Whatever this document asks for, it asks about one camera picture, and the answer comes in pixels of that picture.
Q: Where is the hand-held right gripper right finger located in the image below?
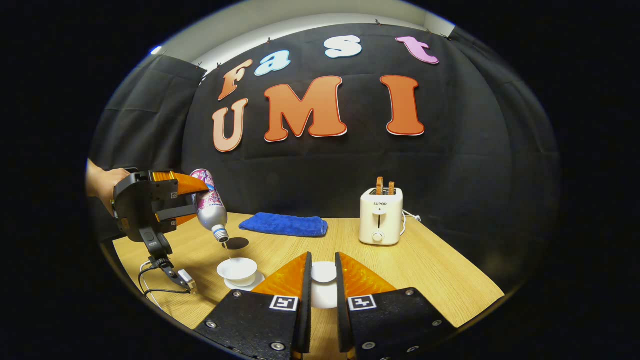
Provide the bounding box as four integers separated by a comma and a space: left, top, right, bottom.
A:
335, 251, 457, 360

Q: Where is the black backdrop cloth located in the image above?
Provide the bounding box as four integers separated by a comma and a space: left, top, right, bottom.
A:
87, 22, 561, 291

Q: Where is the blue folded towel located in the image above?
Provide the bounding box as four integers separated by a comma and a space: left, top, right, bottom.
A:
239, 212, 329, 238

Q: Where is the white toaster cable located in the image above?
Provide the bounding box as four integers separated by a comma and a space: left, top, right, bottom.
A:
400, 210, 422, 236

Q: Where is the silver water bottle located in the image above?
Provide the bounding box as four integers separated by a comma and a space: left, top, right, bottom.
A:
190, 169, 231, 243

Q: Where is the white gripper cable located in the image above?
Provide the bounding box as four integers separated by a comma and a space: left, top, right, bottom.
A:
141, 260, 199, 312

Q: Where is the white saucer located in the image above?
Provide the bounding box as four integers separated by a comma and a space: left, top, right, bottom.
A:
224, 271, 266, 292

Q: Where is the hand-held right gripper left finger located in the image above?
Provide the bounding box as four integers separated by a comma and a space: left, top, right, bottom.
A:
194, 251, 313, 360

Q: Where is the white toaster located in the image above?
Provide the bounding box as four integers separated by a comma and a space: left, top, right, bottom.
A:
359, 187, 404, 246

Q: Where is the white teacup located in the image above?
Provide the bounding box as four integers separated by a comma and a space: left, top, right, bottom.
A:
217, 257, 258, 287

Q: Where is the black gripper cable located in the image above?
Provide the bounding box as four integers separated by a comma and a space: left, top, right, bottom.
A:
138, 257, 193, 301

